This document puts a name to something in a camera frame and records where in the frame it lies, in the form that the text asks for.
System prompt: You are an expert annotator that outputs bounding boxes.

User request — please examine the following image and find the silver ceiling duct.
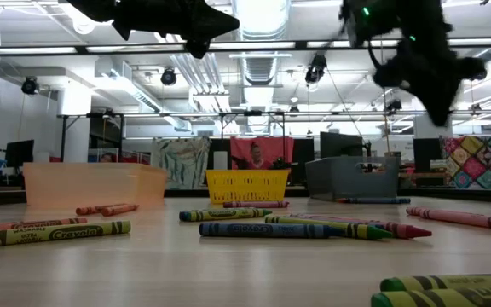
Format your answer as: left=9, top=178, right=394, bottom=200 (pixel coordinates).
left=230, top=0, right=292, bottom=134

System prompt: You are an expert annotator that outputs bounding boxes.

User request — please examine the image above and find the colourful patchwork quilt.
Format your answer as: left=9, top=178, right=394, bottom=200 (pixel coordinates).
left=439, top=134, right=491, bottom=191

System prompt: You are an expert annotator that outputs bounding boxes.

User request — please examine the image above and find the black monitor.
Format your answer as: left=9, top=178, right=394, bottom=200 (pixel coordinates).
left=413, top=138, right=442, bottom=174
left=5, top=139, right=36, bottom=169
left=319, top=131, right=364, bottom=159

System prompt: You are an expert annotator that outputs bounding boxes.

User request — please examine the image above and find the red cloth backdrop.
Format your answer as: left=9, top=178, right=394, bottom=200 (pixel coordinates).
left=229, top=136, right=296, bottom=171

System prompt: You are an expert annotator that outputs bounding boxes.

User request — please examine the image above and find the pink red crayon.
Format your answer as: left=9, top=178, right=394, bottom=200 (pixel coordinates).
left=406, top=206, right=491, bottom=233

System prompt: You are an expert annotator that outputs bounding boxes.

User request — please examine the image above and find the orange translucent plastic bin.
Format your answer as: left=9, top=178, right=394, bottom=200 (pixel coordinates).
left=22, top=161, right=169, bottom=211

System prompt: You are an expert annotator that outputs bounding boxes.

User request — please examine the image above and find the black background rig frame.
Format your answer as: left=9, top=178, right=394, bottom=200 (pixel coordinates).
left=56, top=110, right=289, bottom=164

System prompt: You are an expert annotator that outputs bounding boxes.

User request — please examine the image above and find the grey plastic bin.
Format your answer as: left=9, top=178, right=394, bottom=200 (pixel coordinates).
left=304, top=154, right=401, bottom=202

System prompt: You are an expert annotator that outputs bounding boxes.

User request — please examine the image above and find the yellow plastic basket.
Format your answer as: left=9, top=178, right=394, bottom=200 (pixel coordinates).
left=205, top=169, right=292, bottom=205

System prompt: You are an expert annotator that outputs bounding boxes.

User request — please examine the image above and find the person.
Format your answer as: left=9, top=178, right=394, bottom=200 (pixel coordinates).
left=245, top=141, right=274, bottom=171

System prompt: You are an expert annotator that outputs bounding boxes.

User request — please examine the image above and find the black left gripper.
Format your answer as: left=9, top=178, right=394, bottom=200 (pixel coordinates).
left=113, top=0, right=240, bottom=60

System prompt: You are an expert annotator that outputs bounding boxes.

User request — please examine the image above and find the orange crayon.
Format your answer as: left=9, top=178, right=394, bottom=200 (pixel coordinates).
left=101, top=203, right=141, bottom=217
left=0, top=217, right=89, bottom=234
left=75, top=203, right=126, bottom=217

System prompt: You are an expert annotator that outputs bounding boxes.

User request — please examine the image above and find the leaf print cloth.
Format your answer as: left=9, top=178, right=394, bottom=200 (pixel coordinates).
left=150, top=136, right=211, bottom=191

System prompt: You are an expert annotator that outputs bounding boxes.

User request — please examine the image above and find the black overhead crossbar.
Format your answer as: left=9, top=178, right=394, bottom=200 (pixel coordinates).
left=0, top=38, right=491, bottom=57

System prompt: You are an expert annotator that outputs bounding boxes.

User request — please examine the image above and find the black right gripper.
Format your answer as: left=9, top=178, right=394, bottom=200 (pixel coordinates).
left=372, top=40, right=488, bottom=127

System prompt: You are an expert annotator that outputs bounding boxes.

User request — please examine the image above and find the yellow green crayon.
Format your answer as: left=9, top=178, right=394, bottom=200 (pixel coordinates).
left=370, top=284, right=491, bottom=307
left=263, top=214, right=394, bottom=241
left=379, top=273, right=491, bottom=293
left=184, top=207, right=274, bottom=223
left=0, top=220, right=132, bottom=250

